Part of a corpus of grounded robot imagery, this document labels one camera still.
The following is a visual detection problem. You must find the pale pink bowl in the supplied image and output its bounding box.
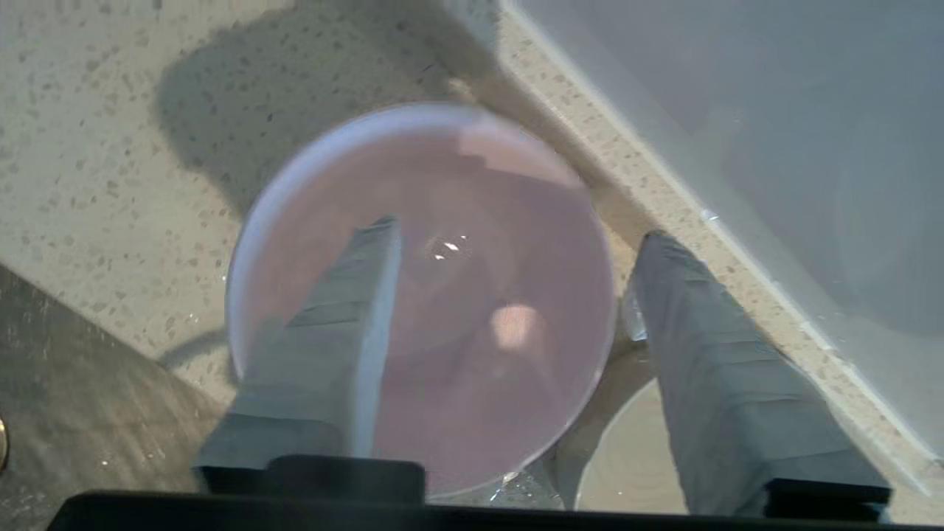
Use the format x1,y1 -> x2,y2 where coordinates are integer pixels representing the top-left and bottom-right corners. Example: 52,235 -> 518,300
225,102 -> 617,499

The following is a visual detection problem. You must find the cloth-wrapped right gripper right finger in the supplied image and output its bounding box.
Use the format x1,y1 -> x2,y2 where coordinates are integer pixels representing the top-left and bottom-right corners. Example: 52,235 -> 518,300
628,231 -> 893,518

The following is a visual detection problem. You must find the stainless steel sink basin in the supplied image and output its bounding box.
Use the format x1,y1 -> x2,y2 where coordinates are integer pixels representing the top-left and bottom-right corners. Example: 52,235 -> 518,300
0,264 -> 226,531

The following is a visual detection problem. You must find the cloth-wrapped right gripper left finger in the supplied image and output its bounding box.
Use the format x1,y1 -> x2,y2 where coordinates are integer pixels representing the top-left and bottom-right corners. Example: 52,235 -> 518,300
193,215 -> 403,474

